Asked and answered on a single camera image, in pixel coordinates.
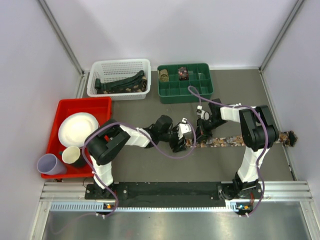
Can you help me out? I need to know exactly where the cream mug with dark outside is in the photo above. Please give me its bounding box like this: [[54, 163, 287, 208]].
[[59, 146, 87, 168]]

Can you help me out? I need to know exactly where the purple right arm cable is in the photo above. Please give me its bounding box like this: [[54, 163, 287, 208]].
[[187, 85, 272, 218]]

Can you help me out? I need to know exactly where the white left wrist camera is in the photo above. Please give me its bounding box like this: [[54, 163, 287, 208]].
[[176, 118, 193, 140]]

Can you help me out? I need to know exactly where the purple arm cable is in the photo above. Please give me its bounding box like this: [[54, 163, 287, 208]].
[[187, 85, 272, 218], [79, 121, 197, 218]]

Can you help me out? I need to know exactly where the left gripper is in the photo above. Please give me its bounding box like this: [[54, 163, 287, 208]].
[[159, 122, 187, 152]]

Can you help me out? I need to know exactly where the brown floral patterned tie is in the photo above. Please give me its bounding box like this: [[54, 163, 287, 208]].
[[195, 130, 298, 148]]

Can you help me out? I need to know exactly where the rolled dark floral tie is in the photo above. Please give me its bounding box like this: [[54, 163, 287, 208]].
[[178, 67, 189, 81]]

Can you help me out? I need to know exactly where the red plastic bin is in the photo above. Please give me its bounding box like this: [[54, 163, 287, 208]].
[[41, 97, 112, 179]]

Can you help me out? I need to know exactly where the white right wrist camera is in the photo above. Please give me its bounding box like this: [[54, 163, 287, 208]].
[[196, 105, 210, 121]]

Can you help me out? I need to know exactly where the dark floral tie in basket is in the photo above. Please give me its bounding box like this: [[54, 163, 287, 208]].
[[94, 76, 147, 94]]

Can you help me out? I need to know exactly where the dark green tie in basket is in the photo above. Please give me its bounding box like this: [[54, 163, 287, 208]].
[[94, 70, 147, 94]]

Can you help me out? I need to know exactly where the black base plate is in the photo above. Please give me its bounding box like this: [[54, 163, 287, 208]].
[[84, 181, 264, 208]]

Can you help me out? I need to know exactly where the aluminium frame rail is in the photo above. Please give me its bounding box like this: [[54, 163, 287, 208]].
[[40, 181, 313, 213]]

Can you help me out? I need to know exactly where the white perforated plastic basket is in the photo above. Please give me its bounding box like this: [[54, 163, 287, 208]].
[[86, 58, 152, 101]]

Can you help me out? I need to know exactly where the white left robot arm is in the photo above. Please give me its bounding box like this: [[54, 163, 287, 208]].
[[83, 115, 193, 199]]

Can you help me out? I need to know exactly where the rolled olive tie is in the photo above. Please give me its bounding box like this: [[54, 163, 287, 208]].
[[159, 69, 169, 83]]

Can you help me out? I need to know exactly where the lavender plastic cup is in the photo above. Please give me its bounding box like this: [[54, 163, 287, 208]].
[[37, 153, 67, 176]]

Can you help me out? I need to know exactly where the white plate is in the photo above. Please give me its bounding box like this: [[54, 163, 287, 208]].
[[58, 112, 100, 148]]

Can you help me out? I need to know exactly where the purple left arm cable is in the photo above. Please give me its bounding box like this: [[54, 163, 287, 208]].
[[79, 121, 197, 218]]

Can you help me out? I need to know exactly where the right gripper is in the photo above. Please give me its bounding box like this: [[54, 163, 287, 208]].
[[193, 117, 229, 144]]

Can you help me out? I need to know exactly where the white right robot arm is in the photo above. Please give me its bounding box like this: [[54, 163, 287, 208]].
[[196, 98, 279, 200]]

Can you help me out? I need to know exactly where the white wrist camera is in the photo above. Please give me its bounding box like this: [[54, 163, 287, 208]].
[[176, 118, 193, 140], [196, 105, 210, 121]]

